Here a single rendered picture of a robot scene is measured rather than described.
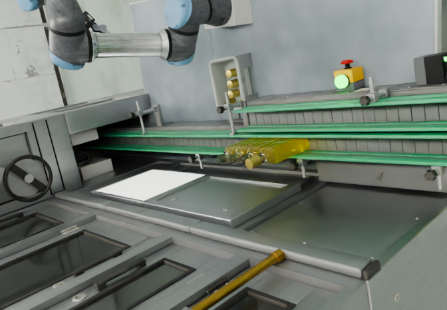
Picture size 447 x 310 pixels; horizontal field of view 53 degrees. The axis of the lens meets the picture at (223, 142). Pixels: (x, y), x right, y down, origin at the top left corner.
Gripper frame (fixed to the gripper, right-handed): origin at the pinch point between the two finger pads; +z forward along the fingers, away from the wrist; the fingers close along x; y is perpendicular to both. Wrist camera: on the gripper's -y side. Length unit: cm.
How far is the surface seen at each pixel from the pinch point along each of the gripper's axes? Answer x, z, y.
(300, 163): -15, 78, 64
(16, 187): -60, 15, -39
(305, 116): 0, 70, 64
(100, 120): -9.7, 21.3, -39.6
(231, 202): -38, 70, 52
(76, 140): -22, 19, -50
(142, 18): 40.5, 1.1, -20.8
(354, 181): -11, 94, 73
